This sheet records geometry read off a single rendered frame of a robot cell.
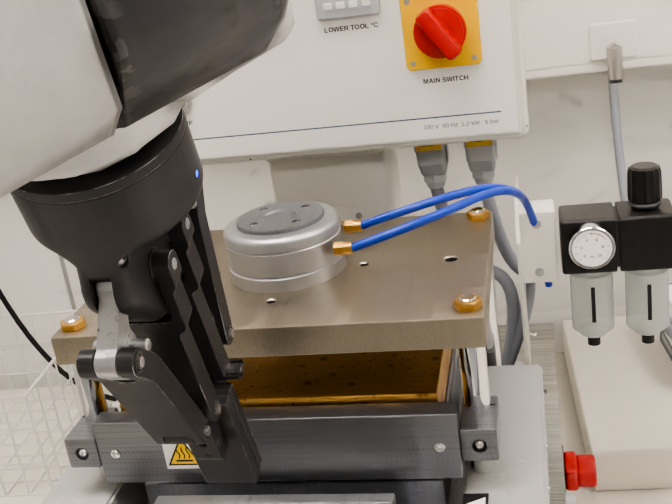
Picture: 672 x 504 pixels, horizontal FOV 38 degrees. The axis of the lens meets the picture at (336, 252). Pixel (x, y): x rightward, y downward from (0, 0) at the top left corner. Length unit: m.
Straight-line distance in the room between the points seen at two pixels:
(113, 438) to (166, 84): 0.41
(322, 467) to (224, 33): 0.40
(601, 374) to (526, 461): 0.52
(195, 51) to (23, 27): 0.04
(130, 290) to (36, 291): 0.99
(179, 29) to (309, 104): 0.52
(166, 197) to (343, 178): 0.43
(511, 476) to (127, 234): 0.32
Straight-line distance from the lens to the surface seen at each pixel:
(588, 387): 1.11
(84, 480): 0.69
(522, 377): 0.72
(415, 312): 0.57
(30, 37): 0.22
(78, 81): 0.23
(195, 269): 0.45
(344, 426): 0.59
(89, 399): 0.65
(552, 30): 1.12
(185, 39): 0.24
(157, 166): 0.37
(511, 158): 1.20
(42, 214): 0.38
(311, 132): 0.76
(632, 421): 1.05
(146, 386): 0.42
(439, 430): 0.58
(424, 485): 0.63
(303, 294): 0.61
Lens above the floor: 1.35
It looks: 21 degrees down
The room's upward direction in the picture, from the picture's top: 8 degrees counter-clockwise
